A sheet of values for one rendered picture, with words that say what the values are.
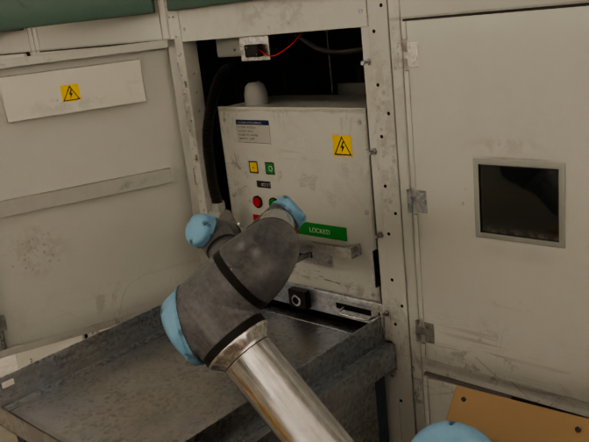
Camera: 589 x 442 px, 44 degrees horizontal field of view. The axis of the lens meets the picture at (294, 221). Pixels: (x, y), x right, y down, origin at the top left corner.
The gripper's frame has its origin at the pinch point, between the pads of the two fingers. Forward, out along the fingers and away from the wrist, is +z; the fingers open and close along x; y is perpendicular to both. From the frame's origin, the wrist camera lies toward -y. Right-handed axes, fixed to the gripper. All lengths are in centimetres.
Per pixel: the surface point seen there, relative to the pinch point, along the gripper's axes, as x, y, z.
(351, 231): 9.3, 16.2, 0.9
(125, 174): 12, -43, -24
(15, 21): 47, -78, -48
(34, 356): -58, -153, 35
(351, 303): -7.3, 15.2, 9.1
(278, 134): 29.4, -4.4, -10.4
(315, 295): -7.4, 3.8, 9.3
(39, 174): 6, -51, -43
